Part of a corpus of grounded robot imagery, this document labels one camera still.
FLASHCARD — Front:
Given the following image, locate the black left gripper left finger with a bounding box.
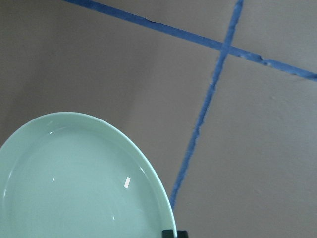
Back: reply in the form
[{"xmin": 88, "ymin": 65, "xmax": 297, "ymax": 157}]
[{"xmin": 161, "ymin": 230, "xmax": 174, "ymax": 238}]

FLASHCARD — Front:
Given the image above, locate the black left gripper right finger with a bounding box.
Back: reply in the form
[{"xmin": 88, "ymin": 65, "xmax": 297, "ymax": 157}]
[{"xmin": 177, "ymin": 230, "xmax": 189, "ymax": 238}]

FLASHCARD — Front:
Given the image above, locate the light green ceramic plate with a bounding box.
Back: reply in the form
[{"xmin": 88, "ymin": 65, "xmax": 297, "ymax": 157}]
[{"xmin": 0, "ymin": 112, "xmax": 177, "ymax": 238}]

